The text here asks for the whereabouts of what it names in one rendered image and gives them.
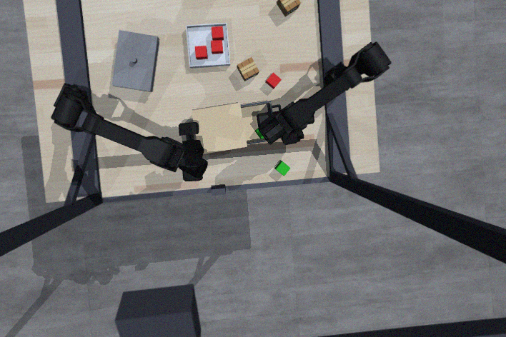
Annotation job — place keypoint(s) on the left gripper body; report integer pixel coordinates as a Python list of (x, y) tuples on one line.
[(188, 129)]

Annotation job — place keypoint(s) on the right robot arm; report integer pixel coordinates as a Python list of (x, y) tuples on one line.
[(370, 60)]

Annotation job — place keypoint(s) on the brown cardboard box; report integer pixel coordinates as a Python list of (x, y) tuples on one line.
[(248, 69), (288, 6)]

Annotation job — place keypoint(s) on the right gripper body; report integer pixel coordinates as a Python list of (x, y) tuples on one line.
[(264, 118)]

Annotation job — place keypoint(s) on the green block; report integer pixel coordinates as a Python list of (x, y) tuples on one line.
[(282, 168), (259, 134)]

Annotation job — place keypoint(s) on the red block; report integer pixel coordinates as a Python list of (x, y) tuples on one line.
[(217, 33), (217, 47), (201, 52), (273, 80)]

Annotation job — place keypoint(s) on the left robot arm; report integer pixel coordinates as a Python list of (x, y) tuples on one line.
[(159, 151)]

